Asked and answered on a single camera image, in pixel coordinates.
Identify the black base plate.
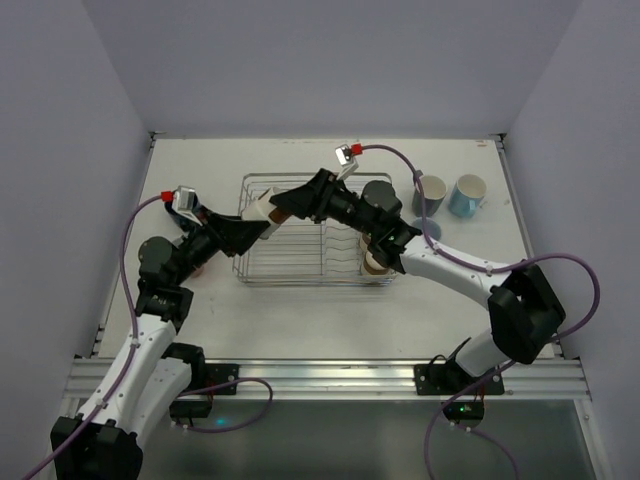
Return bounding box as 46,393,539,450
413,354,505,396
186,363,240,391

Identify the controller box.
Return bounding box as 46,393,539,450
169,400,212,421
443,401,485,428

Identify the pale blue grey cup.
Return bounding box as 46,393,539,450
411,217,442,241

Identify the dark blue mug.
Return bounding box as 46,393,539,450
164,202,207,233

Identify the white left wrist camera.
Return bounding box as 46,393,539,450
172,185,200,224

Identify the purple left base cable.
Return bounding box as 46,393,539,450
172,377,275,435

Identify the dark teal grey mug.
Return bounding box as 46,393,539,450
412,170,447,217

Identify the chrome wire dish rack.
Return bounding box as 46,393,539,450
232,172,397,287

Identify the light blue mug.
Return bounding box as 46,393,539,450
448,174,487,219

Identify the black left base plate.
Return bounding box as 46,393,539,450
186,363,240,391

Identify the left controller box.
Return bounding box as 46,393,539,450
169,400,212,421

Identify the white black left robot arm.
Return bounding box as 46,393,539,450
50,207,271,479

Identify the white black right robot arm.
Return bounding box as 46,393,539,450
270,169,566,391

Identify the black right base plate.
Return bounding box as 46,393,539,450
413,354,505,396

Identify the right controller box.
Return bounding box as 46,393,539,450
443,401,485,428

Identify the cream brown cup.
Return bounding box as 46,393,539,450
241,187,290,240
359,236,371,251
360,252,391,276

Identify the aluminium mounting rail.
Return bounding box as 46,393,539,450
69,357,591,400

